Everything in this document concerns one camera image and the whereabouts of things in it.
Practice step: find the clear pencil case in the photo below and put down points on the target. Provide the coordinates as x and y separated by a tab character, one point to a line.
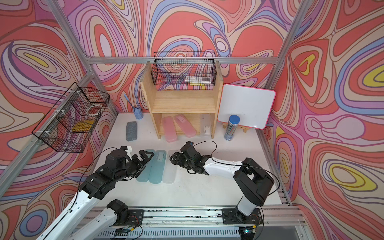
170	170
205	125

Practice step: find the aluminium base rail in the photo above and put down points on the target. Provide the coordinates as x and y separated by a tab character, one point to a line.
267	223

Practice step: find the wooden board easel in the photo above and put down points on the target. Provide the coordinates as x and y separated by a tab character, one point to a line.
245	129

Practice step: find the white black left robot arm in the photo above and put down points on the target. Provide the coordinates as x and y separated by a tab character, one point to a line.
120	165

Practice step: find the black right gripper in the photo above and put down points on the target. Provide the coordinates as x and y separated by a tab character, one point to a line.
177	159

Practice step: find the blue pen cup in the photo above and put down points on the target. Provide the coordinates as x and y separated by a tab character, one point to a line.
136	110

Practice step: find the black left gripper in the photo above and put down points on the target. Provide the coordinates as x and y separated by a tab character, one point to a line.
140	164

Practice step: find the silver box in basket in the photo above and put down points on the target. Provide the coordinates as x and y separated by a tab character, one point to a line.
195	80

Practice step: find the black wire basket on shelf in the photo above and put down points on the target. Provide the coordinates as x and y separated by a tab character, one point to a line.
170	69

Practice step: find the white board pink frame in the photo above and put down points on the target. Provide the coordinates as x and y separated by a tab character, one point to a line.
252	105

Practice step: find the black wire basket on frame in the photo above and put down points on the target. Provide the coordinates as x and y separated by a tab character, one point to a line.
76	104

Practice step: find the grey felt eraser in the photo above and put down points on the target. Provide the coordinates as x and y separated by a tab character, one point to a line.
131	131

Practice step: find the wooden two-tier shelf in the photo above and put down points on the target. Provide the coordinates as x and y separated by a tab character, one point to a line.
191	104

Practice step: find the pink pencil case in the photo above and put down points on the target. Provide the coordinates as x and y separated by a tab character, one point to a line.
186	127
169	129

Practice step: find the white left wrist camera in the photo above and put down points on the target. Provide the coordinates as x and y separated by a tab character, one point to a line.
128	150

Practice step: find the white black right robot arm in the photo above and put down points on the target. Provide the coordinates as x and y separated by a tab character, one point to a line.
254	182

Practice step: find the teal pencil case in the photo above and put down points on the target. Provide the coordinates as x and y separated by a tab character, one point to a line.
145	174
157	167

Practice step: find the yellow item in side basket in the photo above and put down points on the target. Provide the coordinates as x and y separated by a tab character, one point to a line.
83	126

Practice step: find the colored pencil tube blue lid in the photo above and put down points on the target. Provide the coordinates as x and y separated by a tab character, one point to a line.
232	125

